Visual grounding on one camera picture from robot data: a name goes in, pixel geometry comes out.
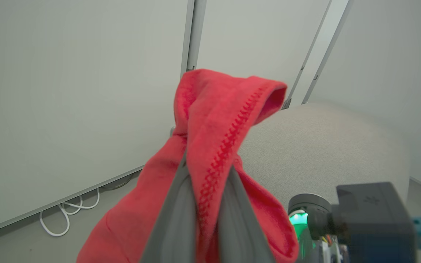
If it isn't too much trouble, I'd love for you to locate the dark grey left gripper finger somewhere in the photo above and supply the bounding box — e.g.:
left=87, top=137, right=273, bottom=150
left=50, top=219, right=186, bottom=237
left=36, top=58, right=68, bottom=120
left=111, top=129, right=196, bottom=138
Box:
left=140, top=152, right=198, bottom=263

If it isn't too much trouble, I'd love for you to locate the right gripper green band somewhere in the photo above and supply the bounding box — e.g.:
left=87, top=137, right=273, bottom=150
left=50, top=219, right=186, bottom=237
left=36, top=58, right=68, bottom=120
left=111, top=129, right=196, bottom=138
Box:
left=217, top=165, right=346, bottom=263

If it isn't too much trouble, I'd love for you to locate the red fleece garment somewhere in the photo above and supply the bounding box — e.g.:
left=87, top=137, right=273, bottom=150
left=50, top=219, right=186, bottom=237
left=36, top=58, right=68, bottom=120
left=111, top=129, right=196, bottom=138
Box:
left=76, top=69, right=299, bottom=263

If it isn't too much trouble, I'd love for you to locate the grey fabric sofa seat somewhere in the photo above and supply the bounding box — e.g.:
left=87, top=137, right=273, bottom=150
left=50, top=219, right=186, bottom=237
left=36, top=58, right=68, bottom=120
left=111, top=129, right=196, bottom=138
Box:
left=237, top=103, right=410, bottom=211

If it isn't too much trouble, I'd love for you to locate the white cable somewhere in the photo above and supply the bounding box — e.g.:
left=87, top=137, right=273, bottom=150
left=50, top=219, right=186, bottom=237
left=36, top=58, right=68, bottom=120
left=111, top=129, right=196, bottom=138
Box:
left=39, top=188, right=100, bottom=237

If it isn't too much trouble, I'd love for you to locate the black camera box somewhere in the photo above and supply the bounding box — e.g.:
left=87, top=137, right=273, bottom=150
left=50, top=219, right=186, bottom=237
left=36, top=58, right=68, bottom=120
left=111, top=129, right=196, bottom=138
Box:
left=330, top=182, right=418, bottom=263

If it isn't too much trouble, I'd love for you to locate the grey partition post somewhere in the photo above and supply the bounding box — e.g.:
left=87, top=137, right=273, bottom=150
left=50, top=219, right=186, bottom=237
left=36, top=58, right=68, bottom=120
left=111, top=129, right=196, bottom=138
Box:
left=282, top=0, right=354, bottom=110
left=180, top=0, right=207, bottom=79

